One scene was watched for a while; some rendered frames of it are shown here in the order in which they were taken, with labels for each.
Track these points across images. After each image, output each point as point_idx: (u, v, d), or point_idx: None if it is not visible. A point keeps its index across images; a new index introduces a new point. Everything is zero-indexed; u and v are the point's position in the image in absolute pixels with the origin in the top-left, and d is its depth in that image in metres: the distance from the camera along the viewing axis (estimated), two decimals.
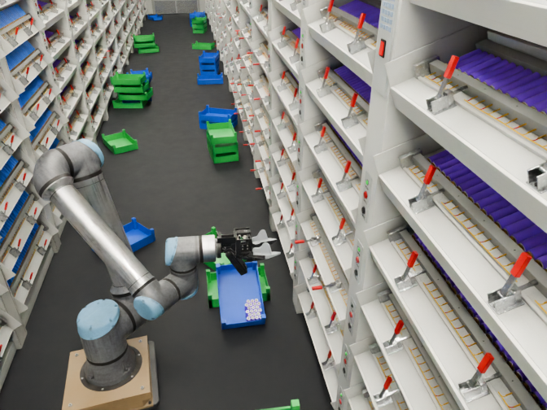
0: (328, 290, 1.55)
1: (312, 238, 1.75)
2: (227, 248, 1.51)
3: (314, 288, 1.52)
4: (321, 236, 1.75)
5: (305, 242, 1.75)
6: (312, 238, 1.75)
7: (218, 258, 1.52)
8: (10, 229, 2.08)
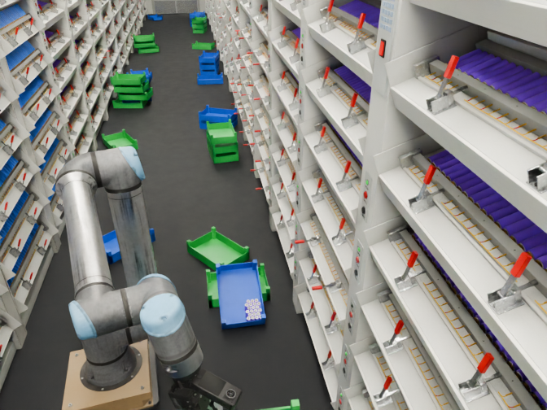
0: (328, 290, 1.55)
1: (312, 238, 1.75)
2: None
3: (314, 288, 1.52)
4: (321, 236, 1.75)
5: (305, 242, 1.75)
6: (312, 238, 1.75)
7: None
8: (10, 229, 2.08)
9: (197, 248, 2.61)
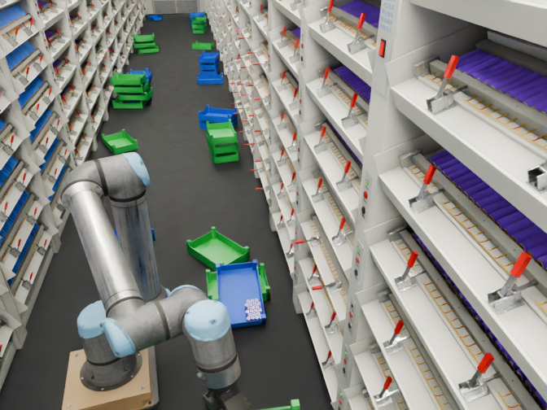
0: (328, 290, 1.55)
1: (312, 238, 1.75)
2: None
3: (314, 288, 1.52)
4: (321, 236, 1.75)
5: (305, 242, 1.75)
6: (312, 238, 1.75)
7: (237, 377, 1.00)
8: (10, 229, 2.08)
9: (197, 248, 2.61)
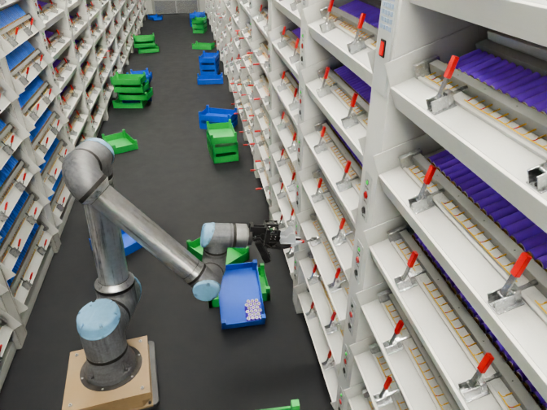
0: (328, 290, 1.55)
1: (312, 238, 1.75)
2: (257, 237, 1.69)
3: (339, 272, 1.50)
4: (324, 234, 1.75)
5: (305, 242, 1.75)
6: (312, 238, 1.75)
7: (248, 245, 1.69)
8: (10, 229, 2.08)
9: (197, 248, 2.61)
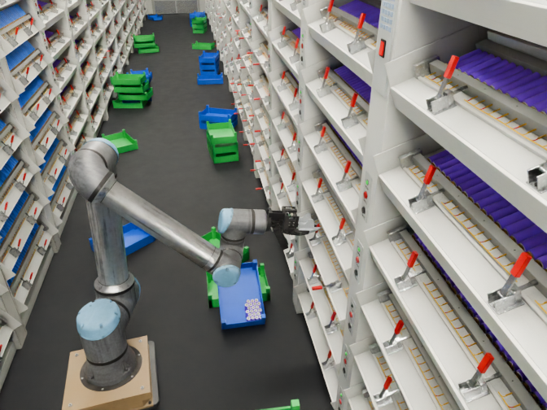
0: (328, 290, 1.55)
1: (315, 240, 1.76)
2: (275, 223, 1.67)
3: (314, 288, 1.52)
4: (325, 233, 1.75)
5: (315, 233, 1.74)
6: (315, 240, 1.76)
7: (266, 231, 1.67)
8: (10, 229, 2.08)
9: None
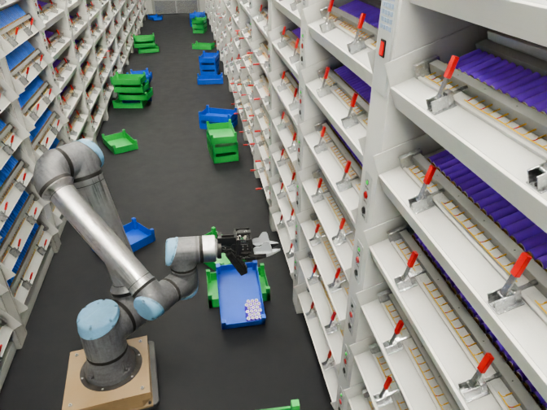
0: (328, 290, 1.55)
1: (315, 240, 1.76)
2: (227, 248, 1.52)
3: (339, 272, 1.50)
4: (325, 233, 1.75)
5: (315, 233, 1.74)
6: (315, 240, 1.76)
7: (218, 258, 1.52)
8: (10, 229, 2.08)
9: None
